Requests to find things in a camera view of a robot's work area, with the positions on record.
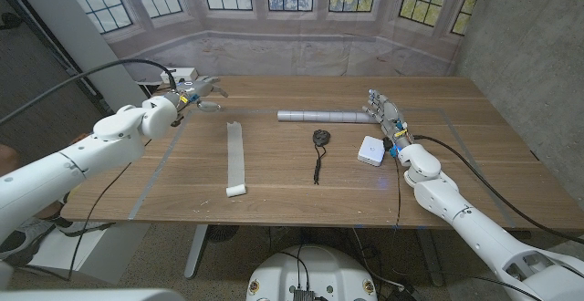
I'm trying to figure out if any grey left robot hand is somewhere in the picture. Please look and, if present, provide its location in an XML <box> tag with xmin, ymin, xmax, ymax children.
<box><xmin>175</xmin><ymin>76</ymin><xmax>229</xmax><ymax>113</ymax></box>

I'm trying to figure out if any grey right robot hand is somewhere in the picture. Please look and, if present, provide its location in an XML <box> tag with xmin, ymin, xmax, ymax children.
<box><xmin>362</xmin><ymin>88</ymin><xmax>412</xmax><ymax>140</ymax></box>

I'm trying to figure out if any white gauze bandage strip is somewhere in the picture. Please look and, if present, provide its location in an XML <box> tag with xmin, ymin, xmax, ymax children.
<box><xmin>225</xmin><ymin>121</ymin><xmax>247</xmax><ymax>198</ymax></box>

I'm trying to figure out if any small white square box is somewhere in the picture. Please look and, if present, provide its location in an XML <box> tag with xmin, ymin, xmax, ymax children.
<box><xmin>357</xmin><ymin>135</ymin><xmax>388</xmax><ymax>168</ymax></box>

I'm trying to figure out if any long white cylindrical flashlight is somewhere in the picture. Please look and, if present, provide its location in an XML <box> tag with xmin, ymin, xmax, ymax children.
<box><xmin>276</xmin><ymin>109</ymin><xmax>380</xmax><ymax>124</ymax></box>

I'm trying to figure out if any white power strip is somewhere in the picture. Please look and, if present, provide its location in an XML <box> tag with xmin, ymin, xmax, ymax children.
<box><xmin>159</xmin><ymin>67</ymin><xmax>199</xmax><ymax>86</ymax></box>

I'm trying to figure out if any printed window backdrop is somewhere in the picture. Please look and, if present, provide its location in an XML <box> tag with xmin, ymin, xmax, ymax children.
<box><xmin>57</xmin><ymin>0</ymin><xmax>489</xmax><ymax>78</ymax></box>

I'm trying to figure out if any white slanted column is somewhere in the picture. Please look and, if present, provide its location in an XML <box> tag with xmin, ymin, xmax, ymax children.
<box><xmin>5</xmin><ymin>0</ymin><xmax>150</xmax><ymax>116</ymax></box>

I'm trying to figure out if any grey table leg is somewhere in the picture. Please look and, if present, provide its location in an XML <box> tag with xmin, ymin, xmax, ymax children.
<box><xmin>414</xmin><ymin>227</ymin><xmax>444</xmax><ymax>288</ymax></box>
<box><xmin>183</xmin><ymin>224</ymin><xmax>210</xmax><ymax>280</ymax></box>

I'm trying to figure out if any grey perforated partition panel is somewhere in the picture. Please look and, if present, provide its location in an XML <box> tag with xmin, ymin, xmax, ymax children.
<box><xmin>0</xmin><ymin>0</ymin><xmax>115</xmax><ymax>179</ymax></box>
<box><xmin>449</xmin><ymin>0</ymin><xmax>584</xmax><ymax>206</ymax></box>

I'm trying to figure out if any white robot torso base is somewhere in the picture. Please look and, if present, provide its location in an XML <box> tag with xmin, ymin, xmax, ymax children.
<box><xmin>245</xmin><ymin>244</ymin><xmax>379</xmax><ymax>301</ymax></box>

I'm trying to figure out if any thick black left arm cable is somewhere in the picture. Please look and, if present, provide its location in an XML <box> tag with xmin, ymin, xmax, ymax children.
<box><xmin>0</xmin><ymin>57</ymin><xmax>179</xmax><ymax>127</ymax></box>

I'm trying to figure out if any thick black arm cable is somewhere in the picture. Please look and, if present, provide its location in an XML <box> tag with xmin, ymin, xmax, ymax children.
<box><xmin>0</xmin><ymin>57</ymin><xmax>179</xmax><ymax>127</ymax></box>
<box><xmin>412</xmin><ymin>133</ymin><xmax>584</xmax><ymax>245</ymax></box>

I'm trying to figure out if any black stopwatch with lanyard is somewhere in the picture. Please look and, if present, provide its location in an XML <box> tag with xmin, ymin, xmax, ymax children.
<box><xmin>312</xmin><ymin>129</ymin><xmax>330</xmax><ymax>186</ymax></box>

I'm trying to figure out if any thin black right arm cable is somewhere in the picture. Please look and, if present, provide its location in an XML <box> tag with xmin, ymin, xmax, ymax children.
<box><xmin>393</xmin><ymin>152</ymin><xmax>403</xmax><ymax>229</ymax></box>

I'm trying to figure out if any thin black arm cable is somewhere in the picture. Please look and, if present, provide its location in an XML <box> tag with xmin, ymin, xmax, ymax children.
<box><xmin>393</xmin><ymin>152</ymin><xmax>403</xmax><ymax>229</ymax></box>
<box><xmin>67</xmin><ymin>139</ymin><xmax>152</xmax><ymax>282</ymax></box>

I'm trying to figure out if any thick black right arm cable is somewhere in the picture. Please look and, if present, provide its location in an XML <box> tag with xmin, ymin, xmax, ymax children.
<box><xmin>412</xmin><ymin>133</ymin><xmax>584</xmax><ymax>245</ymax></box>

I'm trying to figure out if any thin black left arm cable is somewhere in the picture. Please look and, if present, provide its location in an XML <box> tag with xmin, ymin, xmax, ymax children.
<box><xmin>67</xmin><ymin>139</ymin><xmax>152</xmax><ymax>282</ymax></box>

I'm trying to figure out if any white floor base plate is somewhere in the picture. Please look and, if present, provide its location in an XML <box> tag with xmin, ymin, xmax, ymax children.
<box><xmin>26</xmin><ymin>222</ymin><xmax>151</xmax><ymax>286</ymax></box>

